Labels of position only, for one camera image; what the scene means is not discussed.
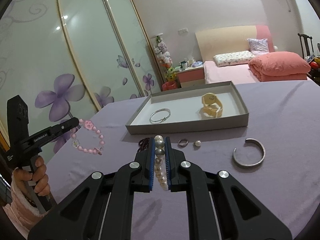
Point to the pink and cream nightstand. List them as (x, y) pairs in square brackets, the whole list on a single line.
[(191, 76)]

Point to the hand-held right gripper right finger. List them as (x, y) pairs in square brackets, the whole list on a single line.
[(167, 166)]

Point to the person's left hand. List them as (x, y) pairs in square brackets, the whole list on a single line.
[(41, 177)]

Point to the silver cuff bangle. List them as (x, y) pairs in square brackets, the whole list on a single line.
[(262, 152)]

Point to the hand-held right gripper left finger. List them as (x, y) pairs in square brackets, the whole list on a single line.
[(150, 166)]

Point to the red waste bin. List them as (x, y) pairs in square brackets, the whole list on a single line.
[(170, 86)]

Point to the grey shallow cardboard box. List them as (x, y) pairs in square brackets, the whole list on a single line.
[(187, 128)]

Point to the pink bed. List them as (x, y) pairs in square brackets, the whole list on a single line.
[(225, 75)]

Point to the cream wristwatch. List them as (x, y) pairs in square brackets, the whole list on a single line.
[(212, 111)]

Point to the person's left forearm pink sleeve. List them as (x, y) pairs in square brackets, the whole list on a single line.
[(22, 205)]

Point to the hanging plush toys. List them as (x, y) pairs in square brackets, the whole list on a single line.
[(163, 52)]

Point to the thin silver bangle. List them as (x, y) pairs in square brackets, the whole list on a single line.
[(164, 120)]

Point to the purple tablecloth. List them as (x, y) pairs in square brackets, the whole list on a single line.
[(275, 120)]

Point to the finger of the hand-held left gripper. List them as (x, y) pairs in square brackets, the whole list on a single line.
[(63, 127)]

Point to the purple floral cushion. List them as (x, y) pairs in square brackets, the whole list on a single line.
[(258, 45)]

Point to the white wall outlet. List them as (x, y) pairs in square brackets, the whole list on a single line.
[(182, 31)]

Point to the white mug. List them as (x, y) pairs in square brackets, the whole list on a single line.
[(183, 65)]

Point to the yellow green plush toy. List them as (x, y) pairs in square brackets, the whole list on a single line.
[(171, 73)]

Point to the pile of colourful toys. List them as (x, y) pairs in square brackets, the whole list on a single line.
[(315, 65)]

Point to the dark wooden chair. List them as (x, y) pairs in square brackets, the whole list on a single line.
[(305, 45)]

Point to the folded pink quilt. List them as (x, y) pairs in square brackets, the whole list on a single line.
[(277, 66)]

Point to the glass wardrobe with purple flowers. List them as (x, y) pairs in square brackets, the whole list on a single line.
[(75, 42)]

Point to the white floral pillow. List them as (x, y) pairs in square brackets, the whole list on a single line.
[(232, 58)]

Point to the cream and pink headboard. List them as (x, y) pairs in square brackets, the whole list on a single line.
[(220, 40)]

